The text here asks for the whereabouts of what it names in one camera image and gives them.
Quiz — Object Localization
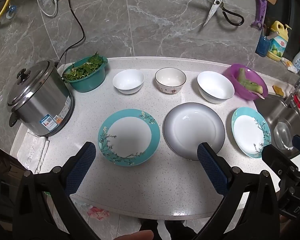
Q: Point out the cream bowl with dark rim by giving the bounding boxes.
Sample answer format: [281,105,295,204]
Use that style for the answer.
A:
[155,67,187,94]

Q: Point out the small teal floral plate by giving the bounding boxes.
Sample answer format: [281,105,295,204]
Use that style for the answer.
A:
[231,107,272,159]

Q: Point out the black power cable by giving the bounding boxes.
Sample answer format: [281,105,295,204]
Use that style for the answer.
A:
[57,0,86,67]

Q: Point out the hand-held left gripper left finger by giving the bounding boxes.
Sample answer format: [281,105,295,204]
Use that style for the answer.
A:
[12,141,100,240]

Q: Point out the stainless steel rice cooker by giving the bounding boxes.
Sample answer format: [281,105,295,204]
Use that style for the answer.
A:
[7,60,74,137]

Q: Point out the white spray bottle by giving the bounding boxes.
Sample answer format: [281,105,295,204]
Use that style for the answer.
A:
[291,37,300,73]

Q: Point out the large teal floral plate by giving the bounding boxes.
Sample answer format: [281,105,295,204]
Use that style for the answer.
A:
[98,109,161,167]

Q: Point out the chrome faucet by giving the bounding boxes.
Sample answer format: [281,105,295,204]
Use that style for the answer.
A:
[285,70,300,108]

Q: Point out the person's left hand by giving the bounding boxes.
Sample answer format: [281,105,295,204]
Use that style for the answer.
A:
[114,230,154,240]

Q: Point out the white cloth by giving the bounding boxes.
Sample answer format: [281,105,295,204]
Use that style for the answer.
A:
[17,130,50,174]

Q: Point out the stainless steel sink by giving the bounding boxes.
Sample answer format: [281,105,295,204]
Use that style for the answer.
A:
[255,94,300,160]

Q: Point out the peeled green lettuce stem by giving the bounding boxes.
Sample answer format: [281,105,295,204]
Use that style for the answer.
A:
[237,68,248,83]
[247,81,265,96]

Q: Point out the small white bowl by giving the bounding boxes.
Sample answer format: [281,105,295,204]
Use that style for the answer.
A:
[112,69,145,95]

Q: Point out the green leafy vegetables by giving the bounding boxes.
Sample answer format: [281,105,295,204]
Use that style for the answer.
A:
[62,52,105,83]

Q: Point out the teal plastic colander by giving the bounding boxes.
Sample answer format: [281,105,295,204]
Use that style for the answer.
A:
[62,56,108,92]

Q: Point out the blue cup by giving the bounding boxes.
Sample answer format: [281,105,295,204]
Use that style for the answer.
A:
[255,34,271,57]

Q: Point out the clear glass bowl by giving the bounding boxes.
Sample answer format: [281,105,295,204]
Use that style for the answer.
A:
[274,122,294,150]

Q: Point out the grey gradient plate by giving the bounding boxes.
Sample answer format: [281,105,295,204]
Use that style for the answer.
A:
[163,102,226,161]

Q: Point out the kitchen scissors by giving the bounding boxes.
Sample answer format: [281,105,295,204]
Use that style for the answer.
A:
[185,0,245,27]

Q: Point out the purple plastic bowl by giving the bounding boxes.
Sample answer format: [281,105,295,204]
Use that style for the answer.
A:
[222,64,269,101]

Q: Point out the large white bowl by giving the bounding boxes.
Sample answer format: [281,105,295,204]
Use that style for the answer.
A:
[197,71,235,104]

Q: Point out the pink patterned cloth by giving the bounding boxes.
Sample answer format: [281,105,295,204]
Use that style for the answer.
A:
[87,206,110,218]

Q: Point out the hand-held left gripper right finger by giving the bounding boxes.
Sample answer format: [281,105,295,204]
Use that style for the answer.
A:
[192,142,282,240]

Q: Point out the purple peeler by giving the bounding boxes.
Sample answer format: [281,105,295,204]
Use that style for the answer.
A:
[251,0,267,29]

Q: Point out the yellow dish soap bottle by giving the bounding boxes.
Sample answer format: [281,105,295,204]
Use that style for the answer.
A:
[267,21,292,61]

